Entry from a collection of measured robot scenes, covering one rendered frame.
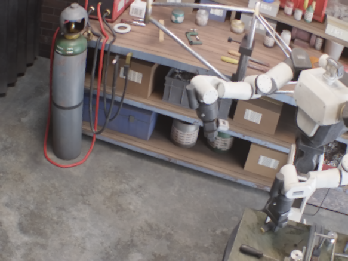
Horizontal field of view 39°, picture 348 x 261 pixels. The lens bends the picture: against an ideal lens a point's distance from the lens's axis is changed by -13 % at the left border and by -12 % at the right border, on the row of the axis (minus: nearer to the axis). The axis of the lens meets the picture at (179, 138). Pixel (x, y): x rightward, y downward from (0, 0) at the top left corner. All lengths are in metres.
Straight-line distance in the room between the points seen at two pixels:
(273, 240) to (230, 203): 1.33
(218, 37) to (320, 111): 1.25
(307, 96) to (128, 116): 1.50
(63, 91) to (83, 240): 0.88
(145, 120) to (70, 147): 0.51
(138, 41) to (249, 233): 1.47
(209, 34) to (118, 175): 1.05
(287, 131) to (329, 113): 1.10
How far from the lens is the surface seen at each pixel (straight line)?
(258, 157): 3.37
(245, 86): 2.20
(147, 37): 3.18
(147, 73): 3.16
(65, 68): 3.03
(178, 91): 3.19
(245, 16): 3.44
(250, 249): 2.02
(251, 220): 2.15
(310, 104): 2.27
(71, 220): 3.17
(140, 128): 3.46
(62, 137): 3.37
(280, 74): 2.31
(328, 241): 2.16
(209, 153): 3.50
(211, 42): 3.24
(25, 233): 3.10
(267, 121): 3.17
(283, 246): 2.10
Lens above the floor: 2.47
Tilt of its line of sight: 41 degrees down
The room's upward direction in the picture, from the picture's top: 11 degrees clockwise
